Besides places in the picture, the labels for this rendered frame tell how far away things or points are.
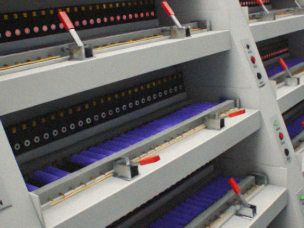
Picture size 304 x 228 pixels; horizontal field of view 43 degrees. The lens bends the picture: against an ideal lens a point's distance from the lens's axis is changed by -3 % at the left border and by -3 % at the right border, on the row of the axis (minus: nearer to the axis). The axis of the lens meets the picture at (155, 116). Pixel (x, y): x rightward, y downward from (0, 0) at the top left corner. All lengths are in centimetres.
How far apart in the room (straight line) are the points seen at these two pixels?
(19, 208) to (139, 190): 21
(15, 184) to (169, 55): 40
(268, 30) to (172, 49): 44
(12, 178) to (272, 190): 65
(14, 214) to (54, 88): 19
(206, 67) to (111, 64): 40
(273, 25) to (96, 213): 80
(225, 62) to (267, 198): 34
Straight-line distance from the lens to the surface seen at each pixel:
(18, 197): 51
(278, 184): 100
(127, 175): 62
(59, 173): 65
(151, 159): 58
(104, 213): 59
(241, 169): 103
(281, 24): 123
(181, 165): 71
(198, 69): 102
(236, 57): 95
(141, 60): 70
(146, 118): 87
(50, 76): 58
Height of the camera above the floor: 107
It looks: 2 degrees down
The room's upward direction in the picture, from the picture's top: 21 degrees counter-clockwise
